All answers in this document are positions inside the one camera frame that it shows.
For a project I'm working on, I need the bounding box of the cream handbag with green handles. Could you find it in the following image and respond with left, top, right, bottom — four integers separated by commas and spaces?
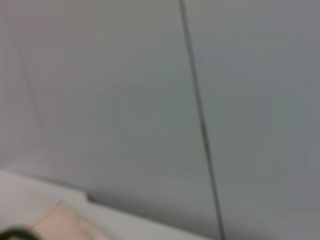
0, 200, 109, 240

